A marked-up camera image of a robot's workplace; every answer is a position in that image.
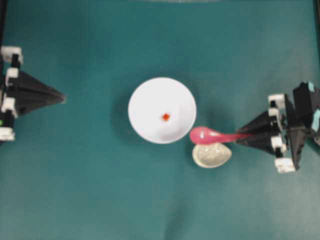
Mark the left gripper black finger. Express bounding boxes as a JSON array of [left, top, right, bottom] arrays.
[[17, 71, 66, 100], [15, 96, 66, 118]]

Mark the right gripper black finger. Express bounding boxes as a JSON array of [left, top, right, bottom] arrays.
[[235, 133, 276, 156], [236, 111, 280, 133]]

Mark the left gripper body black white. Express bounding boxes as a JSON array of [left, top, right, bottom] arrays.
[[0, 46, 24, 143]]

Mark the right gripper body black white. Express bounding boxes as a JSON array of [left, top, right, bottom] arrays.
[[268, 94, 304, 173]]

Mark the pink plastic spoon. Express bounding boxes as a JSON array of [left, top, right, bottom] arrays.
[[189, 126, 252, 145]]

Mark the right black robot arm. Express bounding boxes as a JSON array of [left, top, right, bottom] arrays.
[[236, 82, 320, 173]]

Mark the small red block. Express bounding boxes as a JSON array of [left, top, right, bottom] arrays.
[[161, 113, 171, 122]]

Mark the white round bowl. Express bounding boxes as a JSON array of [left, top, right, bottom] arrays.
[[127, 77, 197, 144]]

